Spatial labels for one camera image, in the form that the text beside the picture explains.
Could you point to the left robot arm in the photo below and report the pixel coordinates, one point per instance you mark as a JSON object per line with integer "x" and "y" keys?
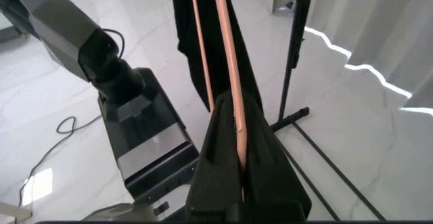
{"x": 57, "y": 24}

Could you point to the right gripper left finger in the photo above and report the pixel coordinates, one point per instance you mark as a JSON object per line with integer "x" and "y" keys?
{"x": 213, "y": 183}

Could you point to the pink clothes hanger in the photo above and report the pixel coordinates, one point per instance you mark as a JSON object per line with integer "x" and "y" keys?
{"x": 230, "y": 48}

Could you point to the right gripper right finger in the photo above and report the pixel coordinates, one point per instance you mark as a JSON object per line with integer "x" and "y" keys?
{"x": 270, "y": 183}

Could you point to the black clothes rack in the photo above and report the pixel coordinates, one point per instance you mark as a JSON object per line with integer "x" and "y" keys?
{"x": 294, "y": 48}

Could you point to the white curtain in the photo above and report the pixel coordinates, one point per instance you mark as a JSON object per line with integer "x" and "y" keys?
{"x": 372, "y": 14}

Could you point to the black t-shirt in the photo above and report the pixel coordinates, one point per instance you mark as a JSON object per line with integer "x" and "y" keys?
{"x": 213, "y": 31}

